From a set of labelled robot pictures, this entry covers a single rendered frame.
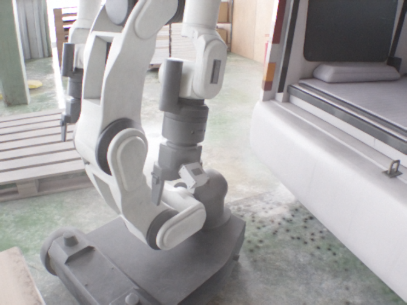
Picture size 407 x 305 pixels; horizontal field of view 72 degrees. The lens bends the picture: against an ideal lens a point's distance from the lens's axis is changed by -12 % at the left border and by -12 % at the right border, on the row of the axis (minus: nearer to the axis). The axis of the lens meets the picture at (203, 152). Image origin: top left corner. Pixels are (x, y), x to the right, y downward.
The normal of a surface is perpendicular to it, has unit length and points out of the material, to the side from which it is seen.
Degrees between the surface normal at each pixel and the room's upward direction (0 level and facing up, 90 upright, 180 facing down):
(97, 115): 79
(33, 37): 90
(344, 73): 63
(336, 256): 0
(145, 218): 90
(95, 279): 0
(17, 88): 90
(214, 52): 90
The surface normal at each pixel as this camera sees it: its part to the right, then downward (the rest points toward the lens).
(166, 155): -0.66, 0.15
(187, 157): 0.74, 0.32
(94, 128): -0.61, -0.07
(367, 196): -0.88, -0.11
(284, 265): 0.02, -0.89
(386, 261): -0.92, 0.22
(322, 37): 0.37, 0.44
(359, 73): 0.34, -0.03
